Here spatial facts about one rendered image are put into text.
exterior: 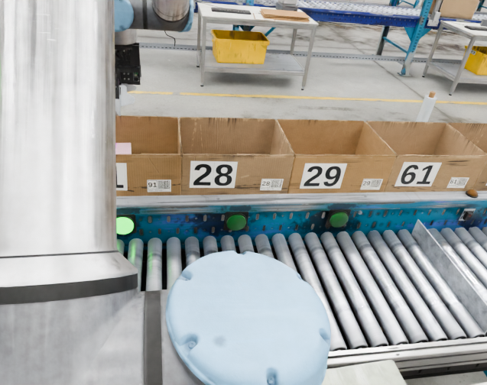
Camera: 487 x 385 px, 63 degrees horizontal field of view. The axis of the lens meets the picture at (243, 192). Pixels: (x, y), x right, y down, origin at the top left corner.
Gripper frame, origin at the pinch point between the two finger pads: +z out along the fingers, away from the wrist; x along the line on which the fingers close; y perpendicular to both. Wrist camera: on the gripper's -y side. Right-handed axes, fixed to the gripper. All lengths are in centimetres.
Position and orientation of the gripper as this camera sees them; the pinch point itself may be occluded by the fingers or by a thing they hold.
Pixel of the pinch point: (118, 106)
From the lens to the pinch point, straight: 135.7
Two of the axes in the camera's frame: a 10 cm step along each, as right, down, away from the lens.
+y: 9.8, -0.1, 1.9
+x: -1.6, -5.8, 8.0
